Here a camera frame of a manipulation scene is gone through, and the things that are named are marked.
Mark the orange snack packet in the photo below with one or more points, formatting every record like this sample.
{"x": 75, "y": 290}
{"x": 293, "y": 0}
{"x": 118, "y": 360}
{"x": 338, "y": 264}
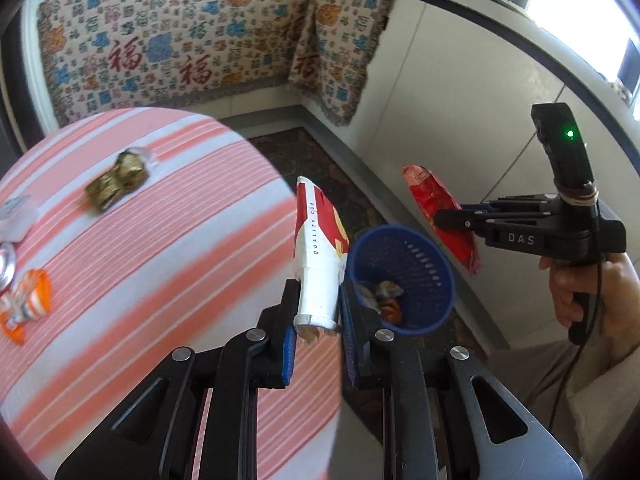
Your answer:
{"x": 30, "y": 302}

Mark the person's right hand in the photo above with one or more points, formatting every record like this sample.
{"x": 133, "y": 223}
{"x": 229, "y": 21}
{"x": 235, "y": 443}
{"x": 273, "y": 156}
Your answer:
{"x": 620, "y": 290}

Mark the red snack bag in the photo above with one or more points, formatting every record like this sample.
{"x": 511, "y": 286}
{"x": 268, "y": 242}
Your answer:
{"x": 430, "y": 195}

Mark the silver drink can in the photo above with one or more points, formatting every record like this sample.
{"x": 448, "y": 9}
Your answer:
{"x": 6, "y": 267}

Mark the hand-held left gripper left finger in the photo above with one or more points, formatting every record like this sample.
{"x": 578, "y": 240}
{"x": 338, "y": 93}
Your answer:
{"x": 287, "y": 355}

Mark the white kitchen cabinet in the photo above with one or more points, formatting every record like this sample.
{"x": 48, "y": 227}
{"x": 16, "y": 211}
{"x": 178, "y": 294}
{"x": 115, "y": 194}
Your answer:
{"x": 475, "y": 85}

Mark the blue plastic basket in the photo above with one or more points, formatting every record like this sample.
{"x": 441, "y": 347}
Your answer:
{"x": 430, "y": 305}

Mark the window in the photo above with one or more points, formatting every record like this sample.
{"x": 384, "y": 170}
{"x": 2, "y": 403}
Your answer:
{"x": 575, "y": 5}

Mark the crumpled wrappers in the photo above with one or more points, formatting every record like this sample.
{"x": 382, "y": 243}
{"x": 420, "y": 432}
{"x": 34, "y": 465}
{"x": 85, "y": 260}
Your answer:
{"x": 387, "y": 305}

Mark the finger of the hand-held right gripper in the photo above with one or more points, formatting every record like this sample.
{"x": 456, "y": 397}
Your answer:
{"x": 465, "y": 222}
{"x": 525, "y": 203}

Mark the person's beige trousers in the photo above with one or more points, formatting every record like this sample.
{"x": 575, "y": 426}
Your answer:
{"x": 590, "y": 400}

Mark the printed cushion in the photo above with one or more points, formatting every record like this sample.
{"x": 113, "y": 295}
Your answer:
{"x": 340, "y": 35}

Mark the printed blanket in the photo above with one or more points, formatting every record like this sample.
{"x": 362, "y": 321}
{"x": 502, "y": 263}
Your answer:
{"x": 165, "y": 25}

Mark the pink striped tablecloth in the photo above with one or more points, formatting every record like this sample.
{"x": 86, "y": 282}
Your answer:
{"x": 150, "y": 285}

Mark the patterned floor rug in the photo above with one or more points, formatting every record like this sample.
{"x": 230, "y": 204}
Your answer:
{"x": 320, "y": 160}

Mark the crushed paper cup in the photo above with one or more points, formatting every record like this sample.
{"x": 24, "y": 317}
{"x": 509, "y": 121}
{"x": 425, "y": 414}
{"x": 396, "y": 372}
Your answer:
{"x": 315, "y": 270}

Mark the gold foil wrapper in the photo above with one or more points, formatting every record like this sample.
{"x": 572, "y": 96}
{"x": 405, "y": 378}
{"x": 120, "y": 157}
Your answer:
{"x": 117, "y": 182}

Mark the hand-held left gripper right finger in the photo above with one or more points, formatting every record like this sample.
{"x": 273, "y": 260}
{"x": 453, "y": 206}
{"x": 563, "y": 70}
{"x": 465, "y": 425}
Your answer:
{"x": 348, "y": 355}

